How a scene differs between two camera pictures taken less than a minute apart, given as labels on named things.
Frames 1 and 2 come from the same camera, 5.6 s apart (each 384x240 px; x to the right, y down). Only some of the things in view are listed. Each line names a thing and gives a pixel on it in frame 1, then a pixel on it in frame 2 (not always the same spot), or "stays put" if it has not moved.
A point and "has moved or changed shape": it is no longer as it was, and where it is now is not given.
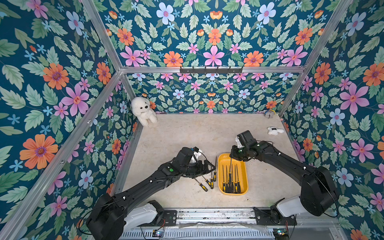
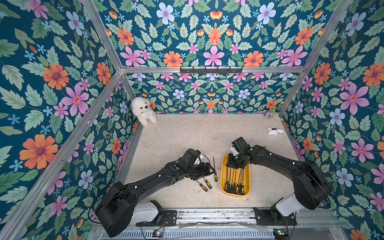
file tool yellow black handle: x=227 y=183 has moved or changed shape
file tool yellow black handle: x=230 y=179 has moved or changed shape
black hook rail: x=211 y=70 stays put
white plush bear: x=140 y=107 stays put
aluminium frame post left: x=90 y=7 stays put
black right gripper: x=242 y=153 → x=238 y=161
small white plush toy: x=274 y=131 stays put
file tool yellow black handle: x=238 y=189 has moved or changed shape
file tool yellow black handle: x=223 y=183 has moved or changed shape
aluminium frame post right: x=340 y=14 stays put
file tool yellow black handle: x=235 y=183 has moved or changed shape
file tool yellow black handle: x=202 y=186 stays put
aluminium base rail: x=239 y=224 stays put
